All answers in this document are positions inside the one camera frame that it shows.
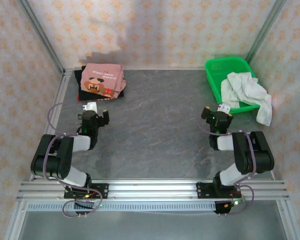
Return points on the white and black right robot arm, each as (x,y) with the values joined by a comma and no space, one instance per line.
(255,155)

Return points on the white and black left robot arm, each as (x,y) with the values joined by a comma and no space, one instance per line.
(52,160)

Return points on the pink pixel print t-shirt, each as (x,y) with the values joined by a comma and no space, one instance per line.
(100,75)

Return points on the green plastic basket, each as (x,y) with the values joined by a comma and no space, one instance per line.
(215,70)

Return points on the black controller board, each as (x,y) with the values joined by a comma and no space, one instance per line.
(225,207)

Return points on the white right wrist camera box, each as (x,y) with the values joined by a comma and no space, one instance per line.
(223,108)

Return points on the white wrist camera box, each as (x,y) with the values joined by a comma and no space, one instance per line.
(90,106)
(223,108)

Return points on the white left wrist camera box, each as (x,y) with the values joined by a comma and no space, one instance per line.
(90,106)

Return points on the aluminium side rail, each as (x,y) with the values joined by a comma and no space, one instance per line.
(62,83)

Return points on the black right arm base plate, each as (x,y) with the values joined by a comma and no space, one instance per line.
(203,190)

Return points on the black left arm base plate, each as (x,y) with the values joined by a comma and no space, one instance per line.
(102,191)

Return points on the aluminium mounting rail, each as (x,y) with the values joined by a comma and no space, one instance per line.
(152,190)

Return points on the aluminium frame post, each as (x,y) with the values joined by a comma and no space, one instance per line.
(42,35)
(265,30)

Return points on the aluminium frame leg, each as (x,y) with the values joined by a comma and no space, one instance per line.
(288,222)
(15,222)

